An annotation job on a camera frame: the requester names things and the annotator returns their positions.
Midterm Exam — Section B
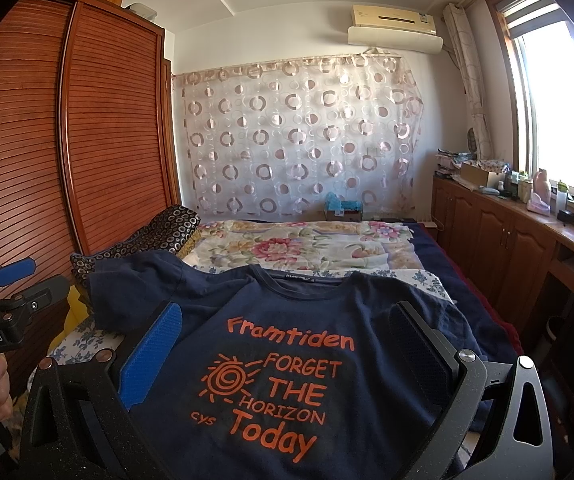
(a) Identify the floral pink quilt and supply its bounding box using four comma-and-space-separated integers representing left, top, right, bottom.
183, 220, 423, 276

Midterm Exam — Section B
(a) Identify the white bottle green cap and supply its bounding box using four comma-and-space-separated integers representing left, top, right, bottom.
556, 180, 568, 214

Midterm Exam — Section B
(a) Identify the blue floral white blanket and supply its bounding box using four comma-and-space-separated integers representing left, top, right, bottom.
48, 269, 456, 365

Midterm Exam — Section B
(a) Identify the cardboard box on cabinet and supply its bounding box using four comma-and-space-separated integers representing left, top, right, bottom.
459, 162, 503, 188

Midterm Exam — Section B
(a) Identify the blue toy on box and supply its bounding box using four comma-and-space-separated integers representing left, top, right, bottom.
325, 192, 363, 216

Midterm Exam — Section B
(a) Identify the window with wooden frame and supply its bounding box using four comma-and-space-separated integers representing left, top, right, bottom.
488, 0, 574, 194

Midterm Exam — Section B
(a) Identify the black circle pattern pillow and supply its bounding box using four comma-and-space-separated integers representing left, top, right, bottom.
70, 205, 200, 286

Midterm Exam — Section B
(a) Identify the long wooden side cabinet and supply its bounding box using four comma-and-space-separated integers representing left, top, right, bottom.
431, 177, 574, 332

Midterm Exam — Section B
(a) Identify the circle pattern sheer curtain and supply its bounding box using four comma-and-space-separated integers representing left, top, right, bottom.
174, 52, 424, 221

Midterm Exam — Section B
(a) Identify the white wall air conditioner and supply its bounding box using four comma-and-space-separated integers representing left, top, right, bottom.
348, 4, 444, 54

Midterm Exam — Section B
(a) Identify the beige side window curtain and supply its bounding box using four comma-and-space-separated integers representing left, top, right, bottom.
443, 3, 494, 160

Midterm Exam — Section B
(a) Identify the navy blue bed sheet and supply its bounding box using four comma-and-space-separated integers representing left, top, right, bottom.
404, 222, 522, 363

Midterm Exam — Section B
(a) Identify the pink figurine on cabinet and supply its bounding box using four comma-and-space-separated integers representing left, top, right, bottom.
526, 168, 552, 216

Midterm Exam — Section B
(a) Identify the navy printed t-shirt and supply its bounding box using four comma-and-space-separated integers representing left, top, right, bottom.
88, 250, 493, 480

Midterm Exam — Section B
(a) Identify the wooden slatted wardrobe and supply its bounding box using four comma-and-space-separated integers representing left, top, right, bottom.
0, 0, 180, 280

